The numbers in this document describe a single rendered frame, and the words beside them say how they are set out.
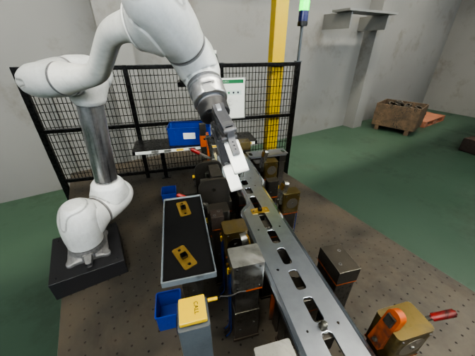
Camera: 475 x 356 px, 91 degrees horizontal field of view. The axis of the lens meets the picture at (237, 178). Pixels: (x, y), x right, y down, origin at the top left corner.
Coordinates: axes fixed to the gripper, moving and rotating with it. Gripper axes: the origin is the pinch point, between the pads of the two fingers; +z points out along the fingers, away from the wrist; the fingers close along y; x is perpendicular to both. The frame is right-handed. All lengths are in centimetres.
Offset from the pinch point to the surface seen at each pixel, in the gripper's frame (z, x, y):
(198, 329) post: 27.7, -17.4, -8.9
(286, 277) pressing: 28.4, 10.3, -32.6
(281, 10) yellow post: -126, 80, -67
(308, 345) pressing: 42.9, 6.3, -18.8
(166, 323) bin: 32, -35, -54
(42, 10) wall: -260, -106, -134
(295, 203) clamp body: 3, 34, -62
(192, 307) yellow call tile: 23.2, -17.7, -9.4
